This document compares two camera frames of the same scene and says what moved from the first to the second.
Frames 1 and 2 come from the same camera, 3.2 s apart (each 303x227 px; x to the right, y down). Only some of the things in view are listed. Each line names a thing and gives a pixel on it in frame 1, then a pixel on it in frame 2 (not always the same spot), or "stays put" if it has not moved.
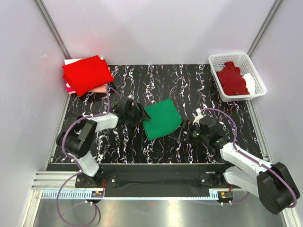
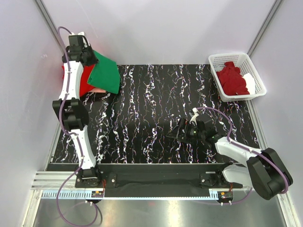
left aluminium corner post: (42, 9) stays put
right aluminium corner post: (268, 20) stays put
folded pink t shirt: (101, 89) stays put
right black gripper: (185, 125) stays put
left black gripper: (142, 115) to (94, 59)
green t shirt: (164, 118) to (105, 75)
